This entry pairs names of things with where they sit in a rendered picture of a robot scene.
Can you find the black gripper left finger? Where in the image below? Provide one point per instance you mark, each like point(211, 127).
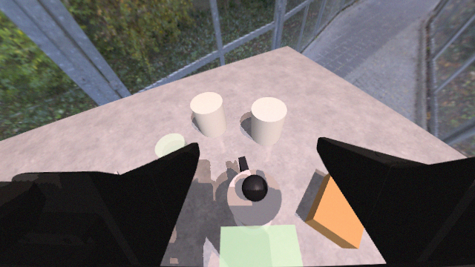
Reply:
point(140, 207)

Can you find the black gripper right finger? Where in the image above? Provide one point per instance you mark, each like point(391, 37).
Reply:
point(406, 207)

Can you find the orange flat block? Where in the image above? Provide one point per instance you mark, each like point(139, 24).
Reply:
point(332, 216)

